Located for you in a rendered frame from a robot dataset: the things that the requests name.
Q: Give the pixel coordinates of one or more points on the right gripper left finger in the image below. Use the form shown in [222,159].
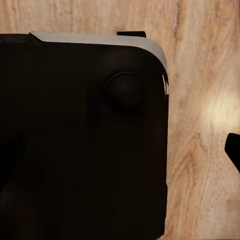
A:
[12,149]

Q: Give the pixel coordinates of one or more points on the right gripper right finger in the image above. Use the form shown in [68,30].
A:
[232,148]

